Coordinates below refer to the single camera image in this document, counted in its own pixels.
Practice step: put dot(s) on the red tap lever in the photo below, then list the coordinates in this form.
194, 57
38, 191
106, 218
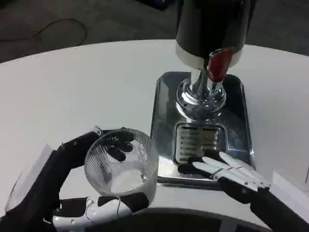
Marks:
218, 65

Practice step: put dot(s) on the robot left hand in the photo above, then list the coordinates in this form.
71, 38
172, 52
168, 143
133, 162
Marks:
43, 181

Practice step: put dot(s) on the slotted steel drip grid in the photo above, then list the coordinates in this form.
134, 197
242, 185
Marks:
200, 142

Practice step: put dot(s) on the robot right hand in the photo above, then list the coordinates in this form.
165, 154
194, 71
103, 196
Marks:
241, 191

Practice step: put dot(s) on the black drink dispenser chrome stand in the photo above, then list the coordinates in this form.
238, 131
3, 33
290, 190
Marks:
207, 24

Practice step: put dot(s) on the steel drip tray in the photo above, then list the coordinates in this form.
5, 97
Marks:
164, 120

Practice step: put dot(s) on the clear ribbed glass cup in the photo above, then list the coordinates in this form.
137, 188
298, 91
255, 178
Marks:
144, 154

